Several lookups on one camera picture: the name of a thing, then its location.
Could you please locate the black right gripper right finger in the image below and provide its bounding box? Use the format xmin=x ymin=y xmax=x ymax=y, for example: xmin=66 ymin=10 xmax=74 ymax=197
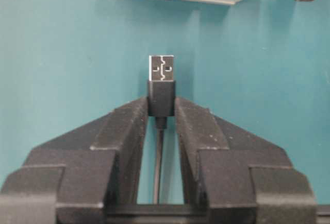
xmin=174 ymin=97 xmax=317 ymax=223

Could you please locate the black male USB cable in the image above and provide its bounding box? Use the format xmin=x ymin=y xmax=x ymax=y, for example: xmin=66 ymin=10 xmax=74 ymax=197
xmin=146 ymin=55 xmax=177 ymax=204

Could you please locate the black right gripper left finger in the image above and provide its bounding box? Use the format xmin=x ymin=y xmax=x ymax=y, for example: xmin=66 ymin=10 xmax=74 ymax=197
xmin=1 ymin=97 xmax=148 ymax=223

